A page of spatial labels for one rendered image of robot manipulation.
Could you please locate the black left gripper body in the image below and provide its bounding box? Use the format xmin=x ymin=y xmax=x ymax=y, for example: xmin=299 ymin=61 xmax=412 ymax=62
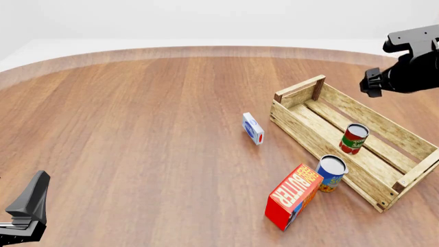
xmin=0 ymin=217 xmax=47 ymax=244

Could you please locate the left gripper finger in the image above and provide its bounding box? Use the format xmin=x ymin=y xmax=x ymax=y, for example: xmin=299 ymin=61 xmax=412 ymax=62
xmin=5 ymin=169 xmax=51 ymax=224

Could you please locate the red tomato sauce can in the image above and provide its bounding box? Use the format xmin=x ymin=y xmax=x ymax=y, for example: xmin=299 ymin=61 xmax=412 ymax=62
xmin=339 ymin=123 xmax=370 ymax=155

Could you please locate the wooden slat tray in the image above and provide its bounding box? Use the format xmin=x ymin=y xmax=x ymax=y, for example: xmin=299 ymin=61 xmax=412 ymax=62
xmin=269 ymin=74 xmax=439 ymax=213

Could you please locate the small white blue box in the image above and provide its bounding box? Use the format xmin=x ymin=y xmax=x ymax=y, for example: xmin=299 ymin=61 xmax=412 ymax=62
xmin=241 ymin=111 xmax=265 ymax=146

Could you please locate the red butter box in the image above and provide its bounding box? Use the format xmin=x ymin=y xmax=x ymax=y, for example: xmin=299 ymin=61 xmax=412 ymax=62
xmin=264 ymin=163 xmax=324 ymax=232

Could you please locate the blue soup can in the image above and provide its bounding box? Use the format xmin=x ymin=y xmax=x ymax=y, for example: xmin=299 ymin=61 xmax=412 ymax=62
xmin=315 ymin=154 xmax=350 ymax=193

